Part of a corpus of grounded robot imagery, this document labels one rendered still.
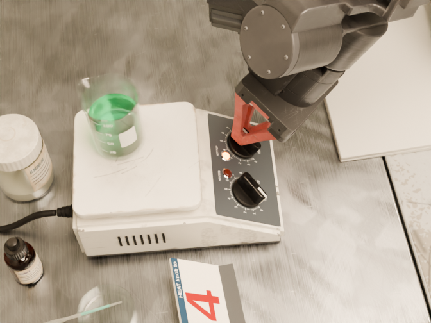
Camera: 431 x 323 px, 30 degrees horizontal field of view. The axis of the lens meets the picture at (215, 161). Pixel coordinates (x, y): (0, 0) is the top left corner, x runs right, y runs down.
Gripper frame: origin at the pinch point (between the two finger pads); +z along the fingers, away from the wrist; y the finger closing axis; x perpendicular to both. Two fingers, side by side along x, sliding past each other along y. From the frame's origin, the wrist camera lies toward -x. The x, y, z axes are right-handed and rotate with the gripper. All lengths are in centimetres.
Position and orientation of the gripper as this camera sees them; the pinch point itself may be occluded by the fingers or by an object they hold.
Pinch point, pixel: (242, 133)
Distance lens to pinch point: 80.4
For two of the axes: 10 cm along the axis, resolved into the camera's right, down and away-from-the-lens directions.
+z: -4.7, 5.0, 7.3
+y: -5.2, 5.1, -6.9
